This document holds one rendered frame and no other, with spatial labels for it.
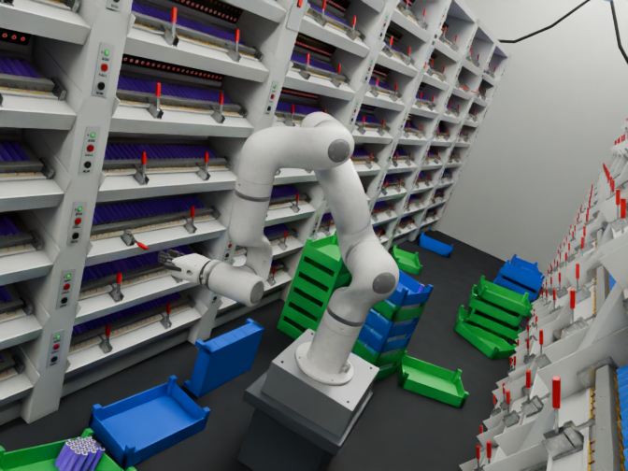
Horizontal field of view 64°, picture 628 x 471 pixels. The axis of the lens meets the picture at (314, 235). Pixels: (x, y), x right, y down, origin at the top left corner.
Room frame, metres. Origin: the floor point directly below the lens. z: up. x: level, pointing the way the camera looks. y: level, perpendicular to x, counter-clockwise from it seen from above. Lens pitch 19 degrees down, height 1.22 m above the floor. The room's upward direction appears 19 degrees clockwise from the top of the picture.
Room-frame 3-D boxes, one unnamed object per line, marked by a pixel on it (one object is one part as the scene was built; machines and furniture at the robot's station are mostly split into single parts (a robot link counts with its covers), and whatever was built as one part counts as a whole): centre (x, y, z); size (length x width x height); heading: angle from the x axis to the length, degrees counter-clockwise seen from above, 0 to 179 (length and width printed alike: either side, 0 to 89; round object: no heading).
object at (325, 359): (1.34, -0.16, 0.48); 0.19 x 0.19 x 0.18
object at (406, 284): (2.09, -0.39, 0.44); 0.30 x 0.20 x 0.08; 47
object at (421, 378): (2.07, -0.74, 0.04); 0.30 x 0.20 x 0.08; 90
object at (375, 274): (1.30, -0.18, 0.69); 0.19 x 0.12 x 0.24; 22
